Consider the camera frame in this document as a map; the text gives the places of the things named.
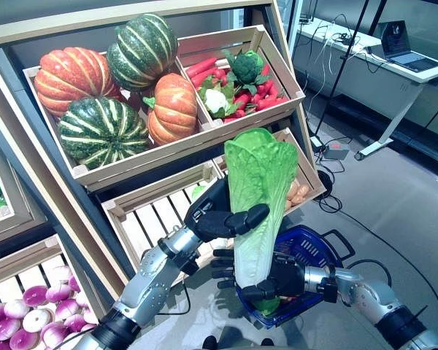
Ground grey open laptop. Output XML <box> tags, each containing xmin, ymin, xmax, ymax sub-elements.
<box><xmin>376</xmin><ymin>20</ymin><xmax>438</xmax><ymax>73</ymax></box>

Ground wide slatted wooden crate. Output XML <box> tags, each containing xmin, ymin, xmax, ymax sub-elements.
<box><xmin>101</xmin><ymin>162</ymin><xmax>234</xmax><ymax>281</ymax></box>

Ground large orange striped pumpkin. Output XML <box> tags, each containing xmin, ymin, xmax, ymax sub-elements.
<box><xmin>34</xmin><ymin>46</ymin><xmax>123</xmax><ymax>117</ymax></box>

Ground wooden turnip crate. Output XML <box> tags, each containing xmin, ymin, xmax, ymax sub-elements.
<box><xmin>0</xmin><ymin>235</ymin><xmax>107</xmax><ymax>350</ymax></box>

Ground wooden pepper crate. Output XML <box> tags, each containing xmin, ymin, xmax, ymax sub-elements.
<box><xmin>0</xmin><ymin>138</ymin><xmax>48</xmax><ymax>238</ymax></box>

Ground green broccoli head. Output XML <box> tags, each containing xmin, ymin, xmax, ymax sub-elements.
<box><xmin>222</xmin><ymin>49</ymin><xmax>271</xmax><ymax>96</ymax></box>

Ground long black floor cable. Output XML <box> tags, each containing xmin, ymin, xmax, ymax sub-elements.
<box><xmin>315</xmin><ymin>195</ymin><xmax>438</xmax><ymax>350</ymax></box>

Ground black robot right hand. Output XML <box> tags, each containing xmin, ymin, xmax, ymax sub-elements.
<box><xmin>210</xmin><ymin>247</ymin><xmax>311</xmax><ymax>302</ymax></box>

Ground green striped pumpkin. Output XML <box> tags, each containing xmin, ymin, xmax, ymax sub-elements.
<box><xmin>57</xmin><ymin>96</ymin><xmax>151</xmax><ymax>171</ymax></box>
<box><xmin>107</xmin><ymin>13</ymin><xmax>179</xmax><ymax>93</ymax></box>

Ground grey box red label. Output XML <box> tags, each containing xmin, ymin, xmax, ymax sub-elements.
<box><xmin>323</xmin><ymin>141</ymin><xmax>351</xmax><ymax>160</ymax></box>

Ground white cauliflower green leaves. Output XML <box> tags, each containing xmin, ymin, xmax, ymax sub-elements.
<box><xmin>198</xmin><ymin>77</ymin><xmax>238</xmax><ymax>120</ymax></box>

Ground blue plastic shopping basket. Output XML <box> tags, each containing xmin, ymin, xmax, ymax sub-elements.
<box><xmin>235</xmin><ymin>224</ymin><xmax>357</xmax><ymax>331</ymax></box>

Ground black stand pole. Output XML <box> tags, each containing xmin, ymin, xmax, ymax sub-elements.
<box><xmin>313</xmin><ymin>0</ymin><xmax>372</xmax><ymax>139</ymax></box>

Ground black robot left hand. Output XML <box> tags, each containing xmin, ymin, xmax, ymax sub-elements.
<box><xmin>184</xmin><ymin>177</ymin><xmax>271</xmax><ymax>244</ymax></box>

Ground large wooden pumpkin crate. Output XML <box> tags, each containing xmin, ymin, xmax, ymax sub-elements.
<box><xmin>23</xmin><ymin>50</ymin><xmax>215</xmax><ymax>185</ymax></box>

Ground white office desk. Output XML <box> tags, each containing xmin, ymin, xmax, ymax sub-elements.
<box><xmin>293</xmin><ymin>17</ymin><xmax>438</xmax><ymax>161</ymax></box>

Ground wooden carrot crate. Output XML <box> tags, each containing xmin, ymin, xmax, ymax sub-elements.
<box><xmin>176</xmin><ymin>24</ymin><xmax>307</xmax><ymax>133</ymax></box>

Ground small orange pumpkin green stem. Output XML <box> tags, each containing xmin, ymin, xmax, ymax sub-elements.
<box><xmin>142</xmin><ymin>72</ymin><xmax>199</xmax><ymax>147</ymax></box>

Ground wooden display rack frame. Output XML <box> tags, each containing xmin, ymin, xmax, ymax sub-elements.
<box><xmin>0</xmin><ymin>0</ymin><xmax>328</xmax><ymax>350</ymax></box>

